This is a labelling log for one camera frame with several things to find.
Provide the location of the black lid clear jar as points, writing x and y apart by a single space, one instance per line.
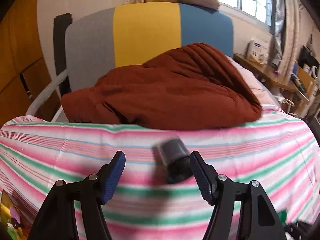
175 156

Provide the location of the wooden bedside table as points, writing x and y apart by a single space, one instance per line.
267 73

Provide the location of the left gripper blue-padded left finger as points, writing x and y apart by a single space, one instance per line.
109 176

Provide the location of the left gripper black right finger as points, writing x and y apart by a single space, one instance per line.
206 178

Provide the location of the pink pillow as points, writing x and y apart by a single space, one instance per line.
260 91

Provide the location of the striped pink green bedsheet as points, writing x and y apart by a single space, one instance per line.
277 150

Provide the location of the grey yellow blue headboard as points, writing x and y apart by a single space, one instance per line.
135 33

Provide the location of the gold metal tray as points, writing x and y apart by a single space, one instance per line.
13 224

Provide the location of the black rolled mat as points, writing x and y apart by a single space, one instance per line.
61 23

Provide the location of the white tissue box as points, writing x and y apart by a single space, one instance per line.
257 51

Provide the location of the dark red quilted blanket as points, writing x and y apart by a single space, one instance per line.
189 88

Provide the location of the green flanged spool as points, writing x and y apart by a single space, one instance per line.
282 216

